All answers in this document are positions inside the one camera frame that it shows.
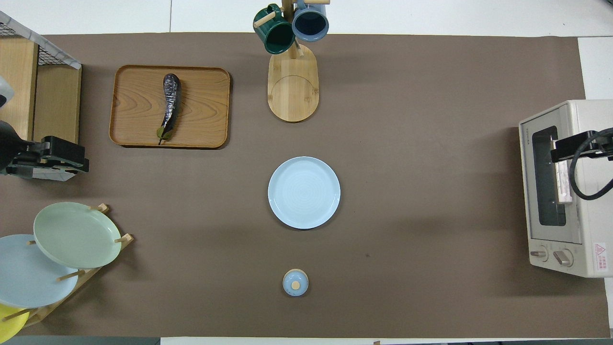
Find wooden mug tree stand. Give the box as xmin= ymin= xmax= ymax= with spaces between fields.
xmin=254 ymin=0 xmax=331 ymax=123

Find yellow plate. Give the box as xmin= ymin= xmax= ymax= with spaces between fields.
xmin=0 ymin=304 xmax=30 ymax=344

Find wooden shelf with wire mesh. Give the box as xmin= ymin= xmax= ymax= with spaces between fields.
xmin=0 ymin=11 xmax=82 ymax=182

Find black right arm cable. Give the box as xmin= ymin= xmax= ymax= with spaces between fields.
xmin=568 ymin=127 xmax=613 ymax=201

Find white oven door handle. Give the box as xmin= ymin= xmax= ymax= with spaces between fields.
xmin=553 ymin=137 xmax=574 ymax=205

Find glass oven door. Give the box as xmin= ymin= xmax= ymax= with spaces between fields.
xmin=519 ymin=103 xmax=583 ymax=245

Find rectangular wooden tray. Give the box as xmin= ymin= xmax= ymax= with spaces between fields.
xmin=109 ymin=65 xmax=231 ymax=149

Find pale green plate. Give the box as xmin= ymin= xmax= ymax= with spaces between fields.
xmin=34 ymin=202 xmax=122 ymax=269

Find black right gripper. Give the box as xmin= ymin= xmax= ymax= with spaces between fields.
xmin=551 ymin=128 xmax=613 ymax=162

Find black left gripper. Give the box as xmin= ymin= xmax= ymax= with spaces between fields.
xmin=0 ymin=120 xmax=90 ymax=179

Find dark green mug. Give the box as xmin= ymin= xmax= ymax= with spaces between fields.
xmin=253 ymin=4 xmax=295 ymax=55

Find dark purple eggplant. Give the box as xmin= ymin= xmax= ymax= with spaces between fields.
xmin=157 ymin=73 xmax=182 ymax=146

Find blue grey mug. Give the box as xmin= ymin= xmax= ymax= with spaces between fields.
xmin=292 ymin=0 xmax=330 ymax=42

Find brown paper table mat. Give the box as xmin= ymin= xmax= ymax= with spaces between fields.
xmin=0 ymin=33 xmax=611 ymax=338

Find light blue racked plate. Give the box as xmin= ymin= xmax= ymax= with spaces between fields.
xmin=0 ymin=234 xmax=79 ymax=309

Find beige toaster oven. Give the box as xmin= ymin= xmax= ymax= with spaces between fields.
xmin=519 ymin=100 xmax=613 ymax=278

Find small blue lidded jar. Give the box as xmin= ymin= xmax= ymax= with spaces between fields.
xmin=283 ymin=269 xmax=309 ymax=297

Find wooden plate rack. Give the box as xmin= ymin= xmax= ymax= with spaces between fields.
xmin=2 ymin=204 xmax=135 ymax=328

